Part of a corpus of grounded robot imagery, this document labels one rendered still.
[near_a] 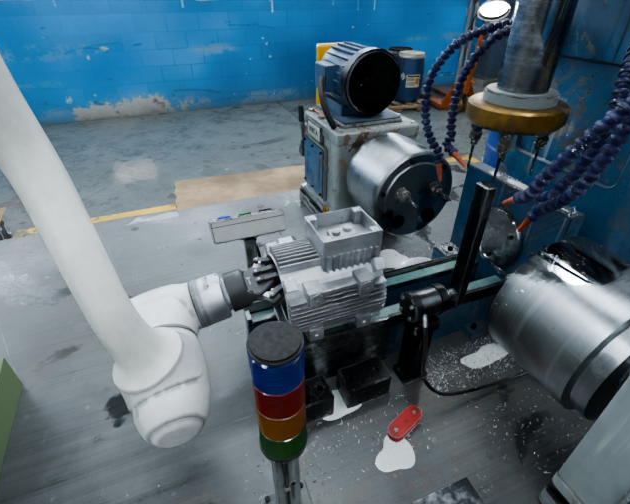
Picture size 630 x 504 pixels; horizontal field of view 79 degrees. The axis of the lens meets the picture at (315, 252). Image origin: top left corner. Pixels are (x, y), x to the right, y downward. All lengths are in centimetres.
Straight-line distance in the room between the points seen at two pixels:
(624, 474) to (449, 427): 30
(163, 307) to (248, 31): 566
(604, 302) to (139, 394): 66
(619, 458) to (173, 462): 70
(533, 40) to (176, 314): 75
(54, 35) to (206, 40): 176
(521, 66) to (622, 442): 60
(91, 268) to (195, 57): 563
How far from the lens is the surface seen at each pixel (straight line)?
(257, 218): 91
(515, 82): 83
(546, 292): 71
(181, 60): 608
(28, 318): 127
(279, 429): 49
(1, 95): 56
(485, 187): 69
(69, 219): 55
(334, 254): 70
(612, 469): 72
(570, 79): 105
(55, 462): 93
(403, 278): 98
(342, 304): 73
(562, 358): 70
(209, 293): 71
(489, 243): 105
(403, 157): 103
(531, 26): 82
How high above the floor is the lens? 152
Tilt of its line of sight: 35 degrees down
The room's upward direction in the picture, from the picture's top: straight up
